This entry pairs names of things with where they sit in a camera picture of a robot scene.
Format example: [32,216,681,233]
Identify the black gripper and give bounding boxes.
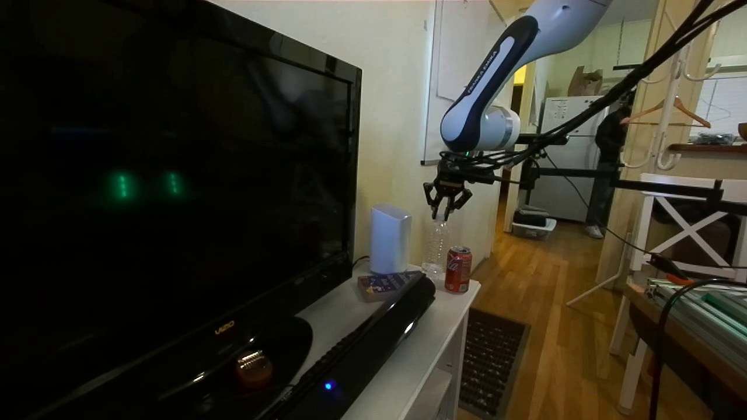
[423,152,496,220]

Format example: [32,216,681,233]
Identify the clear plastic bottle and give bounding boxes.
[423,221,450,281]

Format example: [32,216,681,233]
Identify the robot base platform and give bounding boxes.
[622,278,747,420]

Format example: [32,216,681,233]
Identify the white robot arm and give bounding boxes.
[423,0,613,221]

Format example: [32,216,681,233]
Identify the red soda can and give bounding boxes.
[447,248,472,293]

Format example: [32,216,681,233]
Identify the white refrigerator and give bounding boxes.
[527,95,608,221]

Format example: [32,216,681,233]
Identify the dark floor mat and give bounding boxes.
[460,307,527,420]

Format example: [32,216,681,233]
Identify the white tv cabinet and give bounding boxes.
[299,278,482,420]

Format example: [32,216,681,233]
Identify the black soundbar speaker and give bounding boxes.
[259,270,436,420]

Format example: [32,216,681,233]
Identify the wooden clothes hanger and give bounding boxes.
[627,99,709,128]

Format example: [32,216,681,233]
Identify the black flat screen television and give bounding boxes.
[0,0,363,420]

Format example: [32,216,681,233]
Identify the white wall whiteboard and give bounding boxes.
[423,0,504,165]

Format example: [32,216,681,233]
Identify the white cross frame table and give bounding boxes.
[609,173,744,420]

